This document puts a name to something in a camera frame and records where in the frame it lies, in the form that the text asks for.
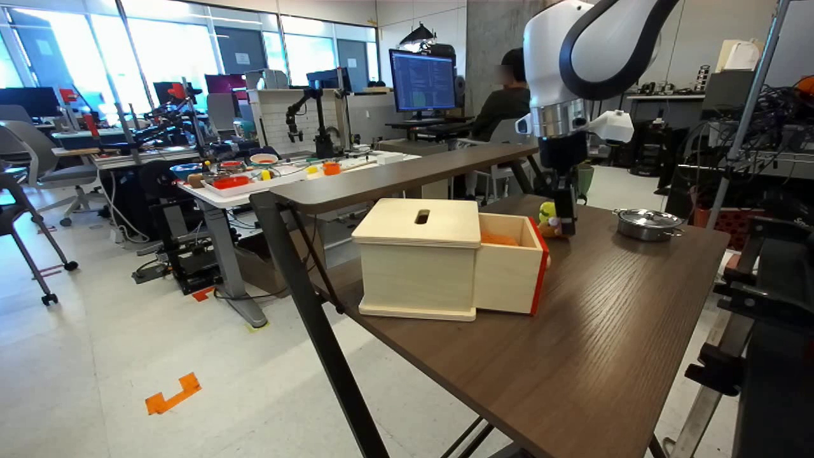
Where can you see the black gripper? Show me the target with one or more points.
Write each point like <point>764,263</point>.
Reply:
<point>562,167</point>

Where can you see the orange plush toy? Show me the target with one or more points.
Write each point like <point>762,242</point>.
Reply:
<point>547,229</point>

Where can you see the red-front wooden drawer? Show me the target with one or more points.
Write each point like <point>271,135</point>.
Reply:
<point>506,271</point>

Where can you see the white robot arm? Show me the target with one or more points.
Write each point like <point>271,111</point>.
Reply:
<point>549,59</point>

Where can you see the small black robot arm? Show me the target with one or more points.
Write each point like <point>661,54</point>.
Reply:
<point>320,135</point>

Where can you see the dark green bin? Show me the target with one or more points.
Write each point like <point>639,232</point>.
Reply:
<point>585,178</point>

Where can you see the small steel lidded pot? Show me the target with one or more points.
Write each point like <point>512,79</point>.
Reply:
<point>650,224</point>

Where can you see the seated person dark top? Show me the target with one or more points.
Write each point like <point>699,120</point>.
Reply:
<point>498,104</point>

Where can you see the cream wooden box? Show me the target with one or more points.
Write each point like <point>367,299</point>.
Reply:
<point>414,263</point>

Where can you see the computer monitor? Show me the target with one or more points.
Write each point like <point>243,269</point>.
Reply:
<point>423,83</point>

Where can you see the grey metal pole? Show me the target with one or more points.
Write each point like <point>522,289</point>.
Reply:
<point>751,111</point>

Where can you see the white box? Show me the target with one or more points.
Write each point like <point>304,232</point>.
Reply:
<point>737,57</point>

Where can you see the orange container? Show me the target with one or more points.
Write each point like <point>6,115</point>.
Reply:
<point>330,168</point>

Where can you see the black equipment platform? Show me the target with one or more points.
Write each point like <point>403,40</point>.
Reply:
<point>779,358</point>

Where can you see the white bowl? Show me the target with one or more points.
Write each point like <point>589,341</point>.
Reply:
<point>263,159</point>

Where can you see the orange tray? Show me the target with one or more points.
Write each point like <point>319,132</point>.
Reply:
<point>229,181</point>

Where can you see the white height-adjustable desk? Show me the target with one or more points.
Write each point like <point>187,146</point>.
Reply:
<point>220,200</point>

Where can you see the black lab bench with equipment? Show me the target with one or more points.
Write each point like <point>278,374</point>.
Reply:
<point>173,118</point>

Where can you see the orange floor tape mark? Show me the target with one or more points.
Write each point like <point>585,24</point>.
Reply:
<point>173,394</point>

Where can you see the black stool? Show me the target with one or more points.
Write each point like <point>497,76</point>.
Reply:
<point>11,173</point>

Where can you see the black metal table frame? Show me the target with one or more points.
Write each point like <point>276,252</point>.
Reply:
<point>320,338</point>

